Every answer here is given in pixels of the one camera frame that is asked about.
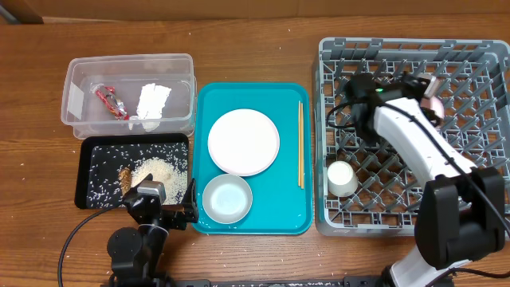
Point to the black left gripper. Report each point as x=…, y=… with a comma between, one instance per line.
x=178, y=221

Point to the pink bowl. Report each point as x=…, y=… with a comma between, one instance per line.
x=431, y=105

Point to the grey bowl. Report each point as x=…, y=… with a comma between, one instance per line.
x=227, y=199

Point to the red snack wrapper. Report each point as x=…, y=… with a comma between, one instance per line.
x=107, y=94

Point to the white napkin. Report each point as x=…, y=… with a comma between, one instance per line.
x=152, y=100

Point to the pink plate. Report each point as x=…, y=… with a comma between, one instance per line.
x=243, y=142

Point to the wooden chopstick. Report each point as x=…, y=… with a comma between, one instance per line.
x=302, y=141
x=300, y=146

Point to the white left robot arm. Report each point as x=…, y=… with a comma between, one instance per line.
x=135, y=252

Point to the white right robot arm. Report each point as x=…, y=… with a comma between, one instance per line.
x=461, y=213

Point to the grey dishwasher rack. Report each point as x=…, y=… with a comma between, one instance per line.
x=475, y=95

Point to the rice and food scraps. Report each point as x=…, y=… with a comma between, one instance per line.
x=159, y=175

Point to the black plastic tray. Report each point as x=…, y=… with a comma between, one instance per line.
x=91, y=142

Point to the clear plastic bin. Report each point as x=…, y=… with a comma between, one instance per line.
x=87, y=115

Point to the white cup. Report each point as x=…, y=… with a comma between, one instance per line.
x=342, y=180

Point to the teal serving tray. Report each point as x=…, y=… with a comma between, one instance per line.
x=279, y=206

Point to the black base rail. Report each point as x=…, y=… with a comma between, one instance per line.
x=348, y=281

